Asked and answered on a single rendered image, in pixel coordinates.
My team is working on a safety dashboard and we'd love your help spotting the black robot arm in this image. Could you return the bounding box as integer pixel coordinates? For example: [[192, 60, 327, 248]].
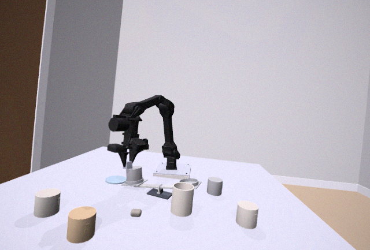
[[109, 95, 180, 170]]

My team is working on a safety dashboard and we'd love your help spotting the light blue flat disc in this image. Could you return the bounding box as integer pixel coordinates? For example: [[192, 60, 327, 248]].
[[105, 176, 127, 184]]

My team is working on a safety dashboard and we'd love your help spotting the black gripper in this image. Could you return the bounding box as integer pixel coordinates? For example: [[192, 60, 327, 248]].
[[107, 131, 142, 167]]

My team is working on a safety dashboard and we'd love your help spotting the beige cylinder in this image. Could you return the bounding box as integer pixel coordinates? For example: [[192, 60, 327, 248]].
[[66, 206, 97, 244]]

